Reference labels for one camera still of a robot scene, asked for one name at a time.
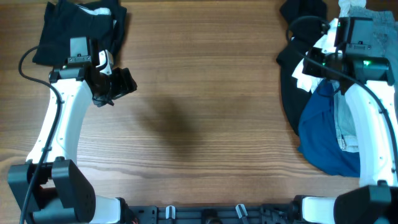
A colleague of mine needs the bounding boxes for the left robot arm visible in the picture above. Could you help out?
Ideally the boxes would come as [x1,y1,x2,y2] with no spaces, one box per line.
[7,37,139,223]

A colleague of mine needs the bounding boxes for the left black cable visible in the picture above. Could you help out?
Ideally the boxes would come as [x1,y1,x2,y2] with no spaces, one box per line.
[17,45,65,224]

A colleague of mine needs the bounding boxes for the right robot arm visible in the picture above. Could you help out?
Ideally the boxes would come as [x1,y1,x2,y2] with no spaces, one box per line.
[287,17,397,223]

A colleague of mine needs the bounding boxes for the black mounting rail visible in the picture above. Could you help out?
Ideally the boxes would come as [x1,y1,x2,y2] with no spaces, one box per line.
[129,204,300,224]

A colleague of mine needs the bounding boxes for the black crumpled garment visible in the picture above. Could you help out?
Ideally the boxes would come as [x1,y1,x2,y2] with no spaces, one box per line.
[276,0,327,134]

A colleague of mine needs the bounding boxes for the dark blue shirt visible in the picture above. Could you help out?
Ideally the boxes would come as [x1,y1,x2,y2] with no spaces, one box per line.
[298,81,360,177]

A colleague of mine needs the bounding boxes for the white crumpled shirt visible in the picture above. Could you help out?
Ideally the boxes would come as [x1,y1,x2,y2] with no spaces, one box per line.
[292,0,366,93]

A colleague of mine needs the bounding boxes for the light blue denim shorts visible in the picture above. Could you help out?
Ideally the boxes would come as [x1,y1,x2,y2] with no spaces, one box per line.
[334,5,397,152]

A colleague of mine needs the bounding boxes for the folded black garment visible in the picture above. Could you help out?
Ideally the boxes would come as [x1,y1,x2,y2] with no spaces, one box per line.
[32,0,127,66]

